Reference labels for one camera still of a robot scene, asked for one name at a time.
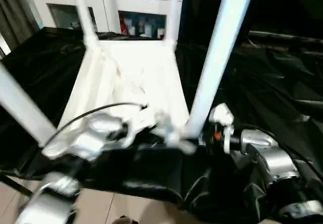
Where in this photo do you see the white plastic table top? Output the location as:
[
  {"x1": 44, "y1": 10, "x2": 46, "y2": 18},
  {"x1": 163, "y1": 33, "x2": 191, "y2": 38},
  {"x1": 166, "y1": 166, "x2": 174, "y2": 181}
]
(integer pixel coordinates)
[{"x1": 41, "y1": 38, "x2": 196, "y2": 159}]

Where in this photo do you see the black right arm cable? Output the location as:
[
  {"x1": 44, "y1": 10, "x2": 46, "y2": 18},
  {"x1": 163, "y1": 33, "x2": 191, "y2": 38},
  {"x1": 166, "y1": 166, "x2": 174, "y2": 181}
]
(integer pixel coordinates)
[{"x1": 248, "y1": 125, "x2": 323, "y2": 175}]

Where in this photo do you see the white plastic table leg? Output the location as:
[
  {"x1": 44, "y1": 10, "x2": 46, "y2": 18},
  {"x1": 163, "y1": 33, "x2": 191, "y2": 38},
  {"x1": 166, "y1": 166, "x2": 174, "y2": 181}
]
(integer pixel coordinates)
[
  {"x1": 0, "y1": 62, "x2": 58, "y2": 148},
  {"x1": 165, "y1": 0, "x2": 184, "y2": 44},
  {"x1": 188, "y1": 0, "x2": 257, "y2": 138},
  {"x1": 72, "y1": 0, "x2": 100, "y2": 49}
]

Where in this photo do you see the black work mat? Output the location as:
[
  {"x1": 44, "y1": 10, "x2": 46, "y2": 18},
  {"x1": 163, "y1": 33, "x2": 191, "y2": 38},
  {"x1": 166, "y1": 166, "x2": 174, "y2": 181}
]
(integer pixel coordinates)
[{"x1": 0, "y1": 27, "x2": 323, "y2": 222}]

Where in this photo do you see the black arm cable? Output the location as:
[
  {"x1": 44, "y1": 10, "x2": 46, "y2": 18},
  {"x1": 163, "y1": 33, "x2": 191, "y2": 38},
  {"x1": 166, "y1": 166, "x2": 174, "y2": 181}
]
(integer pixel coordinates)
[
  {"x1": 46, "y1": 102, "x2": 149, "y2": 147},
  {"x1": 248, "y1": 125, "x2": 323, "y2": 175}
]

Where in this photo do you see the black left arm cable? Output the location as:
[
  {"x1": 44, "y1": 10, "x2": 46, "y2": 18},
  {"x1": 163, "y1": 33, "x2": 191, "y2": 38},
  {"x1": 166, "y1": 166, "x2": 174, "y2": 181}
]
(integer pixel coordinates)
[{"x1": 46, "y1": 102, "x2": 149, "y2": 147}]

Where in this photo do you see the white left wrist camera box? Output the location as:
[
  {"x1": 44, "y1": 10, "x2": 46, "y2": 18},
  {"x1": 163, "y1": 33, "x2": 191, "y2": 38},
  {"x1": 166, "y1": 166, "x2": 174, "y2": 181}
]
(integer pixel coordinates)
[{"x1": 121, "y1": 107, "x2": 157, "y2": 147}]

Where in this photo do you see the black piano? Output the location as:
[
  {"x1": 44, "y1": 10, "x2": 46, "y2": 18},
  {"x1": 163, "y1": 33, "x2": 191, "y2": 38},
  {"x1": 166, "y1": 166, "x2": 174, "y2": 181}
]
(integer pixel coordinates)
[{"x1": 181, "y1": 0, "x2": 323, "y2": 48}]

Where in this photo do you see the grey curtain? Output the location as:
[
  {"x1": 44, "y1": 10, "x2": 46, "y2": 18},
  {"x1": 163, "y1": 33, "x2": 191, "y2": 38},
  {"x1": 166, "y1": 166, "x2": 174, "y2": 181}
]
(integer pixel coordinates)
[{"x1": 0, "y1": 0, "x2": 42, "y2": 56}]

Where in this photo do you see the black folding table frame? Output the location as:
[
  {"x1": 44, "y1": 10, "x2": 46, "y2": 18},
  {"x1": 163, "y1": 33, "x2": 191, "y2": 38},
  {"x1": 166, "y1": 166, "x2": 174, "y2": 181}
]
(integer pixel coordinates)
[{"x1": 0, "y1": 173, "x2": 34, "y2": 197}]

